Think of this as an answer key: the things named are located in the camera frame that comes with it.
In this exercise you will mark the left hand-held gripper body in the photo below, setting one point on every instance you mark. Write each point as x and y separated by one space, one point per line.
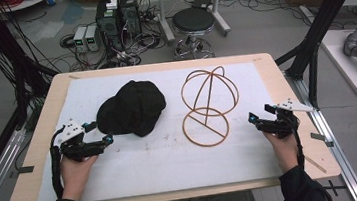
69 133

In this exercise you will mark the light wooden table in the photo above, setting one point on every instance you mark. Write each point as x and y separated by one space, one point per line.
47 104

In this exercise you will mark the white table mat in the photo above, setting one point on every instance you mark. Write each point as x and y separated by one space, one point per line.
173 168

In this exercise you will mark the black metal frame post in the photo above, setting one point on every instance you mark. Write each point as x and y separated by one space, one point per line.
3 48
324 11

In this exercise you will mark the white round table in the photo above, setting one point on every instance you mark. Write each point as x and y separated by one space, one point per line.
27 2

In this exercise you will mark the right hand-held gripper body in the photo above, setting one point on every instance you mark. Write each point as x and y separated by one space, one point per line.
284 121

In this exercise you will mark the black computer tower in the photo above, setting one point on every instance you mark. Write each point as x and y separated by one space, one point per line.
130 15
108 27

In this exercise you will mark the grey tape piece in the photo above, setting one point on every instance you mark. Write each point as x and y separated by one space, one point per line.
321 138
26 169

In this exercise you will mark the person's right hand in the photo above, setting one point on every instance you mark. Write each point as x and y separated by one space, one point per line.
284 151

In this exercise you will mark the white box on tower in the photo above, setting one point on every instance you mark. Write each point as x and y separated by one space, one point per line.
112 2

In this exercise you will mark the grey bench power supply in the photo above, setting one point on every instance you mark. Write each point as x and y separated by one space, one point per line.
80 38
93 38

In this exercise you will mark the black cap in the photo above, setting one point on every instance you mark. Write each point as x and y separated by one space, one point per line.
132 108

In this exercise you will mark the person's left hand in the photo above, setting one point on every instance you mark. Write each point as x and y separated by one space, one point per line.
75 176

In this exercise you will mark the black round stool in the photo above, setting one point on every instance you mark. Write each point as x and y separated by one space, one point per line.
193 20

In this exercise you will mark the white board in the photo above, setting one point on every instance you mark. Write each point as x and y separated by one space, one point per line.
347 69

